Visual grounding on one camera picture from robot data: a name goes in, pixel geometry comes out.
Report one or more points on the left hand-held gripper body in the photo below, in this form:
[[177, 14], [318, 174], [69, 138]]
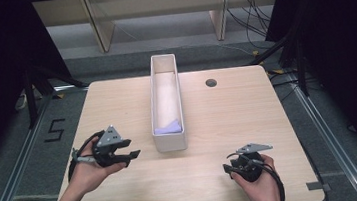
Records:
[[108, 136]]

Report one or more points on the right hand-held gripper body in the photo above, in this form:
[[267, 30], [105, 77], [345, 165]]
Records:
[[249, 170]]

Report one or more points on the lavender sock with white print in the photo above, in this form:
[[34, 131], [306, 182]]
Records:
[[175, 125]]

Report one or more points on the long white storage box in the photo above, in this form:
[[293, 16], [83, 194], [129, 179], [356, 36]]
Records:
[[164, 92]]

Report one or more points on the person's right hand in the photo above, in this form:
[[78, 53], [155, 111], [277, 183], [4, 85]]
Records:
[[263, 190]]

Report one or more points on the person's left hand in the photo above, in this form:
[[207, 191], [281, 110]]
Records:
[[85, 177]]

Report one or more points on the grey tape strip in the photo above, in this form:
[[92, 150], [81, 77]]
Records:
[[316, 185]]

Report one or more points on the round grey table grommet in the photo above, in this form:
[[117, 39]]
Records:
[[211, 83]]

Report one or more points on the black metal stand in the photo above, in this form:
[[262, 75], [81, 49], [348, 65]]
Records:
[[300, 64], [32, 95]]

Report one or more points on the beige wooden shelf unit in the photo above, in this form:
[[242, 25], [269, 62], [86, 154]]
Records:
[[156, 2]]

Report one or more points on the metal floor rail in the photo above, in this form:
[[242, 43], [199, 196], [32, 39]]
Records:
[[331, 141], [16, 174]]

